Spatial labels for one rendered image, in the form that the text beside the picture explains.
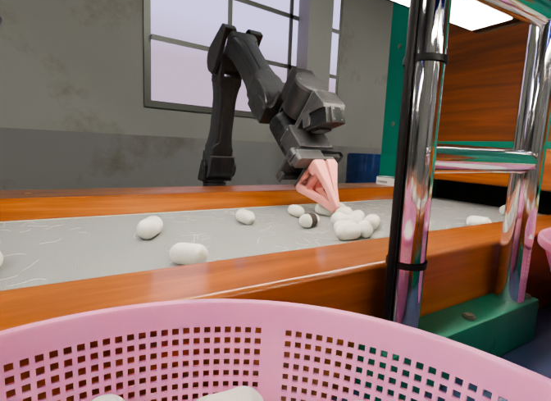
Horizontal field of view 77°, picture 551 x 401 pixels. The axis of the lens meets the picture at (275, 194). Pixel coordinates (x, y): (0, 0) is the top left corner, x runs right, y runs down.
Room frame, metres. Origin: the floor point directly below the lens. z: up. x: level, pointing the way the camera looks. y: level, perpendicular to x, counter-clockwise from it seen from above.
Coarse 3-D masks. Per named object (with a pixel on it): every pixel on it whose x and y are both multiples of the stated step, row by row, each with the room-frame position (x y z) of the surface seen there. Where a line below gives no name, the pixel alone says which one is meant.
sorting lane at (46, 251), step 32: (0, 224) 0.40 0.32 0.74; (32, 224) 0.40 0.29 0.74; (64, 224) 0.41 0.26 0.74; (96, 224) 0.42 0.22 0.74; (128, 224) 0.42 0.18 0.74; (192, 224) 0.44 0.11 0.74; (224, 224) 0.45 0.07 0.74; (256, 224) 0.45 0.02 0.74; (288, 224) 0.46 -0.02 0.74; (320, 224) 0.47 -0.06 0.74; (384, 224) 0.49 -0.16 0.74; (448, 224) 0.51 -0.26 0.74; (32, 256) 0.29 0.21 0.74; (64, 256) 0.29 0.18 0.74; (96, 256) 0.30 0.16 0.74; (128, 256) 0.30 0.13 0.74; (160, 256) 0.30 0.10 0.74; (224, 256) 0.31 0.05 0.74; (0, 288) 0.22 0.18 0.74
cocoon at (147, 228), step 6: (150, 216) 0.37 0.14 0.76; (156, 216) 0.38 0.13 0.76; (144, 222) 0.35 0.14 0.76; (150, 222) 0.36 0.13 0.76; (156, 222) 0.36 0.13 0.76; (162, 222) 0.38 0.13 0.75; (138, 228) 0.35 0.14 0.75; (144, 228) 0.35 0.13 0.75; (150, 228) 0.35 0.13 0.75; (156, 228) 0.36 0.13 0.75; (138, 234) 0.35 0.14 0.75; (144, 234) 0.35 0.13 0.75; (150, 234) 0.35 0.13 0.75; (156, 234) 0.36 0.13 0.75
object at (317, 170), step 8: (320, 160) 0.53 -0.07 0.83; (304, 168) 0.54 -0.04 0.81; (312, 168) 0.52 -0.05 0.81; (320, 168) 0.52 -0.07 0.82; (304, 176) 0.54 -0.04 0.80; (312, 176) 0.54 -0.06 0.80; (320, 176) 0.52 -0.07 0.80; (328, 176) 0.52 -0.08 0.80; (296, 184) 0.55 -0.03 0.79; (304, 184) 0.55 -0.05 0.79; (312, 184) 0.54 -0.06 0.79; (328, 184) 0.51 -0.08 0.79; (304, 192) 0.54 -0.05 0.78; (312, 192) 0.54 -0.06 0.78; (328, 192) 0.51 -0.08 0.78; (320, 200) 0.53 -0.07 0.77; (336, 200) 0.51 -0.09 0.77; (328, 208) 0.51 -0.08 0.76; (336, 208) 0.50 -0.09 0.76
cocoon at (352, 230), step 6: (336, 228) 0.39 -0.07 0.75; (342, 228) 0.38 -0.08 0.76; (348, 228) 0.38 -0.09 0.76; (354, 228) 0.39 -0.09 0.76; (360, 228) 0.39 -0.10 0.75; (336, 234) 0.39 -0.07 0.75; (342, 234) 0.38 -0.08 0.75; (348, 234) 0.38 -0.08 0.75; (354, 234) 0.39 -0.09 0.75; (360, 234) 0.39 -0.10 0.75
